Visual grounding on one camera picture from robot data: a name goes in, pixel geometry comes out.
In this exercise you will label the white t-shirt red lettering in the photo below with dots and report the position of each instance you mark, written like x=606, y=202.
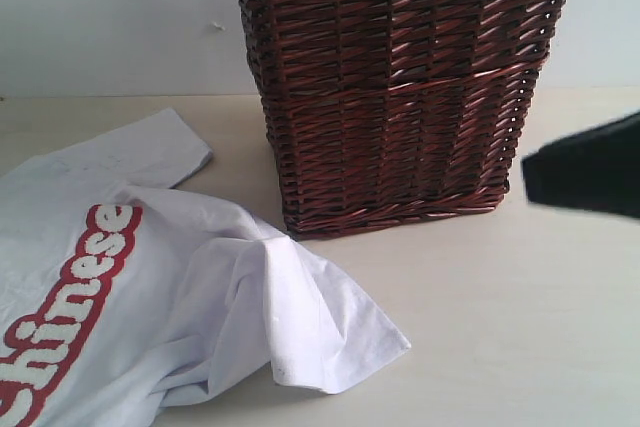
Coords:
x=122, y=295

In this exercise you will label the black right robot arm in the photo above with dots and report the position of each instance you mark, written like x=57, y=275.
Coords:
x=596, y=170

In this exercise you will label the brown wicker basket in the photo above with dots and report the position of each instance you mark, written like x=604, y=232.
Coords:
x=389, y=112

